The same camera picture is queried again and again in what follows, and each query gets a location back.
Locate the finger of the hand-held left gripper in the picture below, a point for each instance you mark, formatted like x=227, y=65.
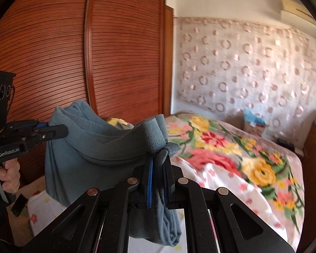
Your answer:
x=52, y=132
x=29, y=126

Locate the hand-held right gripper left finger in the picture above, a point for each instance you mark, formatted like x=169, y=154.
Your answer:
x=149, y=181

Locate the strawberry printed bed sheet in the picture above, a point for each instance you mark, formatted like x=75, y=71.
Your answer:
x=252, y=216

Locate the small black box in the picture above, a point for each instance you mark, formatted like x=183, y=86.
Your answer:
x=286, y=142

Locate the grey-green t-shirt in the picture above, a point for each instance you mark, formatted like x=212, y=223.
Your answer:
x=81, y=158

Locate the wooden cabinet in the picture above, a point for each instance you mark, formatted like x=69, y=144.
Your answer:
x=314, y=150

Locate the black tag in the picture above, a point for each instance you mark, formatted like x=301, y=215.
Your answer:
x=18, y=204

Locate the circle patterned curtain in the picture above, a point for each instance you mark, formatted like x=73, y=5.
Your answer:
x=239, y=71

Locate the blue plastic bag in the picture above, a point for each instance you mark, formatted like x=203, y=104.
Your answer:
x=252, y=117

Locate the white air conditioner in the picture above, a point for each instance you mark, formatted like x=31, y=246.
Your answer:
x=296, y=8

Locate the person's left hand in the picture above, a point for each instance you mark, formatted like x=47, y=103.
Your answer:
x=9, y=175

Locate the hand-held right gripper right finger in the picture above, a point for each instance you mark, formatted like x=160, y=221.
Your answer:
x=169, y=187

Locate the floral blanket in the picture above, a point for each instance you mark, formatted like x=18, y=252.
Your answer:
x=226, y=150

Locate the slatted wooden wardrobe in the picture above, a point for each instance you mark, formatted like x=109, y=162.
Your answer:
x=55, y=44

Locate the cardboard box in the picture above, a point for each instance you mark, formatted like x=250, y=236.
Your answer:
x=254, y=130

